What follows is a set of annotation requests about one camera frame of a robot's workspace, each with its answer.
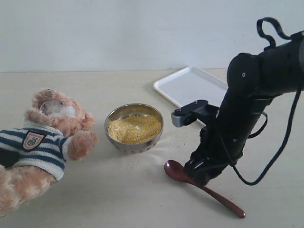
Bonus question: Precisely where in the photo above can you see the yellow millet grains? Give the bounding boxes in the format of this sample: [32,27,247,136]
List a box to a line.
[107,115,162,144]

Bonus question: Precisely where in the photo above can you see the plush teddy bear striped sweater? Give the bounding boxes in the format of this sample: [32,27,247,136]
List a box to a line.
[0,89,98,216]

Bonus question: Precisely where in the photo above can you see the dark red wooden spoon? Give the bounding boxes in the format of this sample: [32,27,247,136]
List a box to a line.
[164,160,246,219]

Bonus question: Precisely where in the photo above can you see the stainless steel bowl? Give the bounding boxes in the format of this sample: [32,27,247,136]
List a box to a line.
[104,103,163,153]

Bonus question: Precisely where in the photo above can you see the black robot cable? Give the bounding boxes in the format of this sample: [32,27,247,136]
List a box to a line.
[215,17,302,186]

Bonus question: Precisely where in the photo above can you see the white plastic tray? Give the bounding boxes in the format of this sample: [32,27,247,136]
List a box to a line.
[153,66,228,127]

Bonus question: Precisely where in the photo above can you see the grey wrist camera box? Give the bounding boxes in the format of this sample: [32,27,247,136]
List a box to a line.
[171,100,210,127]

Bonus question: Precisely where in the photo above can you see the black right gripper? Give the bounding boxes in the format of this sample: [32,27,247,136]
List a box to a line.
[183,104,244,186]

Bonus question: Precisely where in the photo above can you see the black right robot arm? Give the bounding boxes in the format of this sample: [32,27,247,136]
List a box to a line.
[181,32,304,185]

